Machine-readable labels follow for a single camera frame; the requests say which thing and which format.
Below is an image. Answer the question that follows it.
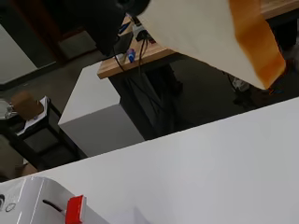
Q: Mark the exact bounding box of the toast slice with brown crust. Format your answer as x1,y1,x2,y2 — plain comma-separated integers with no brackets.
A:
136,0,287,91

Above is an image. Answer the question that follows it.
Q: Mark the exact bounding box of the black flat desk item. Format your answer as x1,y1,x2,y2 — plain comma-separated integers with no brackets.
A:
112,32,135,56

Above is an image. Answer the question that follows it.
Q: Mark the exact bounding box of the blue marker pen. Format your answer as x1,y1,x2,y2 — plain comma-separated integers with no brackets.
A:
125,48,137,63

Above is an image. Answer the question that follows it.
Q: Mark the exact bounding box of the wooden desk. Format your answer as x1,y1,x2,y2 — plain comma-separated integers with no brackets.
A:
96,0,299,80

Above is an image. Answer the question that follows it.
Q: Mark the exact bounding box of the black side stand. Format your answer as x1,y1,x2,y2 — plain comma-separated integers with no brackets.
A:
0,95,86,182

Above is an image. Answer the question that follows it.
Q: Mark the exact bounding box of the person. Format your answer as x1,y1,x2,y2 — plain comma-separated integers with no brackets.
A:
231,76,252,93

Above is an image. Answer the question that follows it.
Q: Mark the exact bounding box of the red toaster lever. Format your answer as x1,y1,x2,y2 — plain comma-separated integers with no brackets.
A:
64,194,88,224

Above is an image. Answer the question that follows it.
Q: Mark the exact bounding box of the white steel toaster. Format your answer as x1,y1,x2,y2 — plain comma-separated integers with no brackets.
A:
0,175,110,224

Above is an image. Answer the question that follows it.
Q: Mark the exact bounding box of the black cable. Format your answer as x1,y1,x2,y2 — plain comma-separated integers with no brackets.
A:
136,36,150,68

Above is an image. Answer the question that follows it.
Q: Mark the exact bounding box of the white pedestal cabinet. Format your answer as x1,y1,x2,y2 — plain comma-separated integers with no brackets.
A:
57,61,147,159

